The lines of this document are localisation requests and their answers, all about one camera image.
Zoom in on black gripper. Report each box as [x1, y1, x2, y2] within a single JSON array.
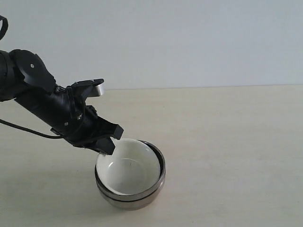
[[51, 92, 124, 155]]

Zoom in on white ceramic bowl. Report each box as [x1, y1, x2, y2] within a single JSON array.
[[96, 138, 160, 195]]

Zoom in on ribbed stainless steel bowl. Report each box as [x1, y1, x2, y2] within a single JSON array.
[[95, 140, 166, 201]]

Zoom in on smooth stainless steel bowl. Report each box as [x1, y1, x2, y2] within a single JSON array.
[[99, 181, 165, 210]]

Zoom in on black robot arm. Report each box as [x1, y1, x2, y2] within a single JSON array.
[[0, 50, 124, 155]]

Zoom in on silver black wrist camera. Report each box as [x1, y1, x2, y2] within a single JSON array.
[[71, 79, 105, 99]]

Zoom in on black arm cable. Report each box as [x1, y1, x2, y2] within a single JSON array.
[[0, 119, 60, 140]]

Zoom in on black looped cable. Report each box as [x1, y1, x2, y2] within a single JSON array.
[[0, 15, 9, 41]]

